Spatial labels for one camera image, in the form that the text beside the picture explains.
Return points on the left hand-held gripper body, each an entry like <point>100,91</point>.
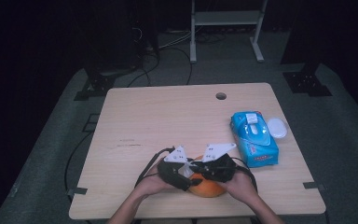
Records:
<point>172,174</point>

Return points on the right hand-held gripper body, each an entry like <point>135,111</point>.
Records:
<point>219,169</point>

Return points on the white wet wipe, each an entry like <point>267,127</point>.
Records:
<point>186,171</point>

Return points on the orange plush toy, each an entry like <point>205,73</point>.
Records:
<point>208,188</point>

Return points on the blue wet wipe pack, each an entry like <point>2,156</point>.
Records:
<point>254,140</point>

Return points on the person's left hand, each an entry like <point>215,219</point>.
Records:
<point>154,183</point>

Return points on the person's right hand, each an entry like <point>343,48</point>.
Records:
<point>239,188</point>

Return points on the grey tape strip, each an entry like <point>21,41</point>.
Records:
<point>313,185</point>
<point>77,191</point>

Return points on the black stand base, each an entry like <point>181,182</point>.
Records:
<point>307,82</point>
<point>96,84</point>

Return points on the white metal stand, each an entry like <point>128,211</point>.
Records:
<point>223,18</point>

